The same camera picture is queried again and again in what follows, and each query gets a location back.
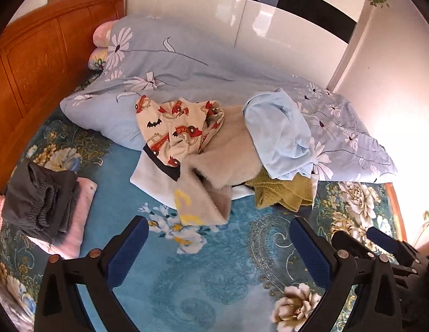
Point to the teal floral blanket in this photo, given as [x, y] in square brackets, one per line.
[207, 276]

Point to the beige fuzzy sweater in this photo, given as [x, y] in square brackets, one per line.
[228, 155]

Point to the wooden bed headboard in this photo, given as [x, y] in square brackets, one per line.
[45, 58]

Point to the floral print pillow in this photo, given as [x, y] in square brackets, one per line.
[97, 58]

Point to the glossy white wardrobe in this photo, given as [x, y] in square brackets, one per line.
[270, 27]

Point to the cartoon print garment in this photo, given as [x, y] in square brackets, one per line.
[180, 128]

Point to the pink pillow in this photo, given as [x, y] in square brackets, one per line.
[103, 33]

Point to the blue floral duvet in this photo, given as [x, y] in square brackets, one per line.
[186, 76]

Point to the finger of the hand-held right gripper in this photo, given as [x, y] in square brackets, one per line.
[384, 238]
[349, 242]

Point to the pale blue t-shirt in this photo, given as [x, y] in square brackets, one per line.
[280, 135]

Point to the grey floral bedsheet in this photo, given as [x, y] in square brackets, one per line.
[10, 304]

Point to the folded grey shorts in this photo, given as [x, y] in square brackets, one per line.
[38, 193]

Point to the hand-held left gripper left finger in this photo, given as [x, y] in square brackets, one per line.
[128, 252]

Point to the wooden bed side rail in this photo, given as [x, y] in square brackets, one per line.
[396, 214]

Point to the white garment with navy trim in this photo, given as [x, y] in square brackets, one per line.
[148, 179]

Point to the folded pink garment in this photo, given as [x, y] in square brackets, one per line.
[79, 214]

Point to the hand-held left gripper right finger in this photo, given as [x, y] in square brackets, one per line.
[311, 249]

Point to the olive green knit garment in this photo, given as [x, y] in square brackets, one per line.
[276, 190]

